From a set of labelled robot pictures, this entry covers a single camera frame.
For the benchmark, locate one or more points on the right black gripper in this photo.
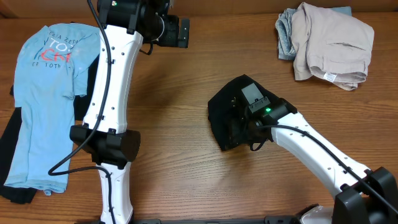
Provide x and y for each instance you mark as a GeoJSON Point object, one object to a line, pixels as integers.
{"type": "Point", "coordinates": [239, 137]}

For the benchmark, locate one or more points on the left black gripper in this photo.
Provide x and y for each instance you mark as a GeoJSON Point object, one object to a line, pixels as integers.
{"type": "Point", "coordinates": [184, 32]}

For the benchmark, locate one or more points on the black t-shirt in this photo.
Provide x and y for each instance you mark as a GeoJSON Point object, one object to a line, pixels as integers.
{"type": "Point", "coordinates": [220, 108]}

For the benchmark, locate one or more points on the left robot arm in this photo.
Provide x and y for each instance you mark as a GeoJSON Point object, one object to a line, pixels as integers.
{"type": "Point", "coordinates": [124, 26]}

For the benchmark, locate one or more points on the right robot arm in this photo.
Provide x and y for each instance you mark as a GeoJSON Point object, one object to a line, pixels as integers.
{"type": "Point", "coordinates": [360, 195]}

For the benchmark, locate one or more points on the grey-blue folded garment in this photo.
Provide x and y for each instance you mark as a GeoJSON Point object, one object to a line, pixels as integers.
{"type": "Point", "coordinates": [284, 29]}

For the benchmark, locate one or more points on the beige folded pants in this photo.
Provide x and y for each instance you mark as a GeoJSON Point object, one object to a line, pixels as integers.
{"type": "Point", "coordinates": [331, 46]}

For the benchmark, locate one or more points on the light blue printed t-shirt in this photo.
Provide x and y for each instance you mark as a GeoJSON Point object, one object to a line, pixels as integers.
{"type": "Point", "coordinates": [46, 109]}

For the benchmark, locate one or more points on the black garment under pile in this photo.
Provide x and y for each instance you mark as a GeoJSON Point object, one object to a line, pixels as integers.
{"type": "Point", "coordinates": [87, 93]}

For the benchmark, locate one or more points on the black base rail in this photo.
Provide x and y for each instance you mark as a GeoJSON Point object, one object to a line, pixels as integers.
{"type": "Point", "coordinates": [284, 219]}

